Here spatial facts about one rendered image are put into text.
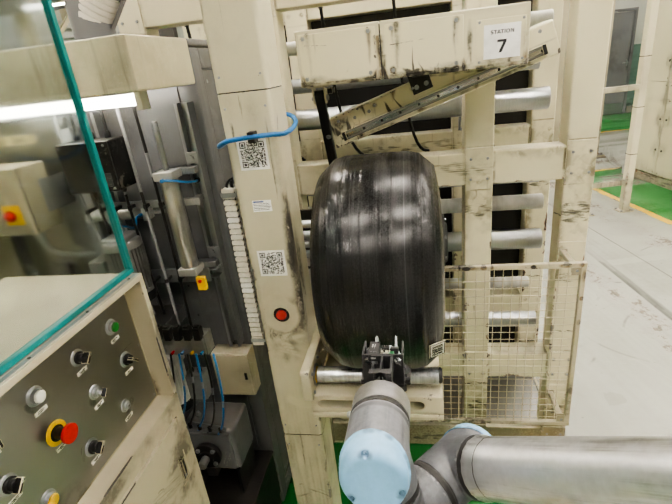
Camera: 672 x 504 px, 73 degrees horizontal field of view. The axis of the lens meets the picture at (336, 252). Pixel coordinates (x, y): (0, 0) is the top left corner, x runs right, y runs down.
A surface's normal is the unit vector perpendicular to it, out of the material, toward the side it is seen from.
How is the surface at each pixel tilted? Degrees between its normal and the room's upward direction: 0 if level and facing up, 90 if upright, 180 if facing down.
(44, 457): 90
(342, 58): 90
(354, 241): 58
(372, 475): 78
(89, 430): 90
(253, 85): 90
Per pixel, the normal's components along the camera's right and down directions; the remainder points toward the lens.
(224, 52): -0.15, 0.40
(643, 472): -0.88, -0.39
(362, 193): -0.18, -0.52
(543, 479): -0.91, -0.16
